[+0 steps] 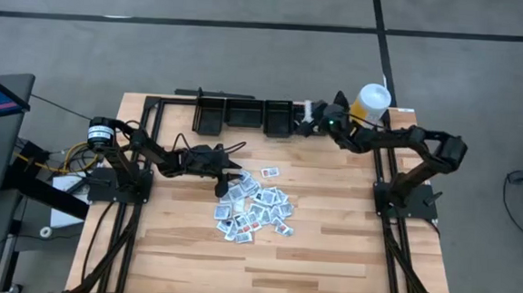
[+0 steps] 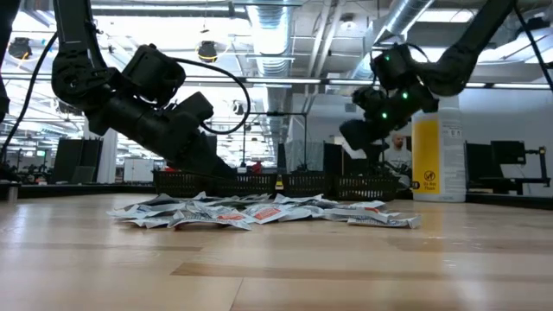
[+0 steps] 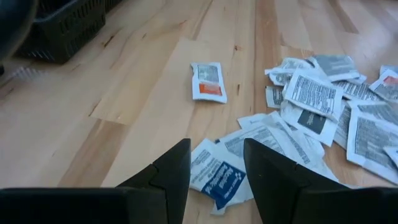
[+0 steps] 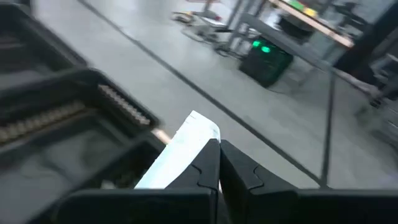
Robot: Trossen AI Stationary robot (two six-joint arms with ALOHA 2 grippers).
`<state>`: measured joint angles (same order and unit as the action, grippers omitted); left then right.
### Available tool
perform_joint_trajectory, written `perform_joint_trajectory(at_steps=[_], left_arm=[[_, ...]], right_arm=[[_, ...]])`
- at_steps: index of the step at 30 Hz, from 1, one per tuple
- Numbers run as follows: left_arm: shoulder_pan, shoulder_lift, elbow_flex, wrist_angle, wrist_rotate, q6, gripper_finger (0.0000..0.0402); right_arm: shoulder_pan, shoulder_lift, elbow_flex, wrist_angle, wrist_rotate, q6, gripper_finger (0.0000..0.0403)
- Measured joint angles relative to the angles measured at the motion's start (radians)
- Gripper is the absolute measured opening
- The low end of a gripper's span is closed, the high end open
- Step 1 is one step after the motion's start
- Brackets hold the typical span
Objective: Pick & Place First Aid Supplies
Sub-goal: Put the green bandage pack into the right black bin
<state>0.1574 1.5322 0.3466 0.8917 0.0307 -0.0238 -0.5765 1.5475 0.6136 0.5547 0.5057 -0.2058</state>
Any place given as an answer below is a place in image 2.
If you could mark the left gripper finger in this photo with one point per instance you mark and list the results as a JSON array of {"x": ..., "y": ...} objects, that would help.
[{"x": 203, "y": 160}]

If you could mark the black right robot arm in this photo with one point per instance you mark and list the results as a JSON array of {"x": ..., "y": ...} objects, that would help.
[{"x": 466, "y": 56}]

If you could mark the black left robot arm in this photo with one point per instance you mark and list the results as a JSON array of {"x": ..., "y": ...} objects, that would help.
[{"x": 73, "y": 34}]

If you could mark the black desk monitor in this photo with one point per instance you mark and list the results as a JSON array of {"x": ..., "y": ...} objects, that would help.
[
  {"x": 507, "y": 152},
  {"x": 211, "y": 144},
  {"x": 477, "y": 162}
]

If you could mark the black plastic mesh basket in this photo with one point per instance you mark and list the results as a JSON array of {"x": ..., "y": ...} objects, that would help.
[
  {"x": 173, "y": 185},
  {"x": 365, "y": 189},
  {"x": 246, "y": 185},
  {"x": 307, "y": 186}
]

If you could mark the person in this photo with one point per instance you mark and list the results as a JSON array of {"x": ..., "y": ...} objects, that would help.
[{"x": 397, "y": 155}]

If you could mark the white cabinet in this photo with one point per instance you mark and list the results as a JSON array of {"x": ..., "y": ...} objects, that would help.
[{"x": 138, "y": 170}]

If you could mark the square white printed packet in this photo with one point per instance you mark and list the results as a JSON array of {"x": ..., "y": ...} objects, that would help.
[
  {"x": 207, "y": 220},
  {"x": 354, "y": 214},
  {"x": 149, "y": 222},
  {"x": 129, "y": 211},
  {"x": 360, "y": 205},
  {"x": 160, "y": 200}
]

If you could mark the yellow and white wipes canister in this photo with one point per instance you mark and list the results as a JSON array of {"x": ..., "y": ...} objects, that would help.
[{"x": 436, "y": 164}]

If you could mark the black partition panel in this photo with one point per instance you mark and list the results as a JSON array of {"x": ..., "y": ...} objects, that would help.
[
  {"x": 69, "y": 160},
  {"x": 334, "y": 157}
]

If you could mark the white packet with red print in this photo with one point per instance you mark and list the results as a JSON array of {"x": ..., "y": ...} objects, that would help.
[
  {"x": 268, "y": 213},
  {"x": 384, "y": 222}
]

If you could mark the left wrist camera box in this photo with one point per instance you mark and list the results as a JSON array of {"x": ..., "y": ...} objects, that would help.
[{"x": 194, "y": 110}]

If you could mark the black tubular rack frame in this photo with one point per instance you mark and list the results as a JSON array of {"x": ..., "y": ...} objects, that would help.
[{"x": 276, "y": 114}]

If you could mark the silver ventilation duct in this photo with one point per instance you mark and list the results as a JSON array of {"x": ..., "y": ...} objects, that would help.
[
  {"x": 270, "y": 39},
  {"x": 402, "y": 17}
]

